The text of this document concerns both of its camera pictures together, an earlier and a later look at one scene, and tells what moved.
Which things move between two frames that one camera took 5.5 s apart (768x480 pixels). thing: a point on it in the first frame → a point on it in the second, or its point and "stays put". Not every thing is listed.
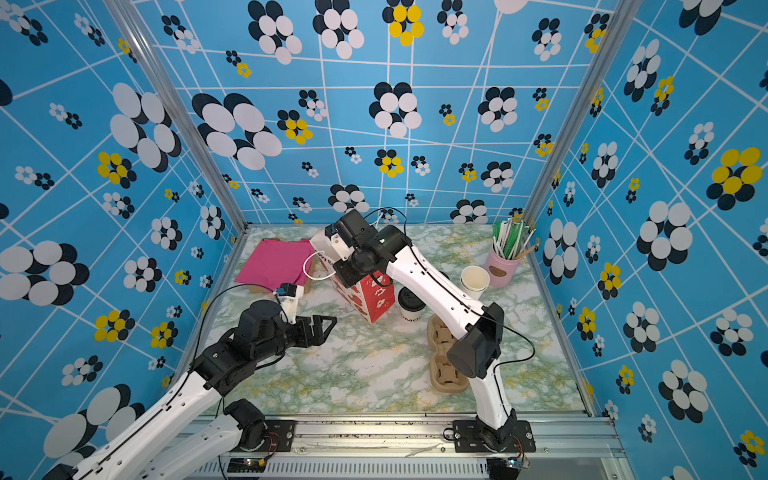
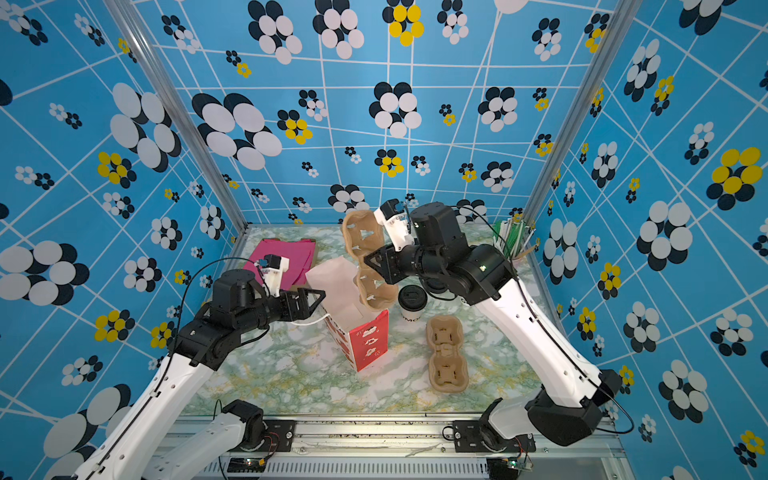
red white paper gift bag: (370, 297) → (361, 332)
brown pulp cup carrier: (445, 376) stays put
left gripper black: (319, 335) → (304, 310)
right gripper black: (349, 279) → (388, 254)
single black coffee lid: (409, 300) stays put
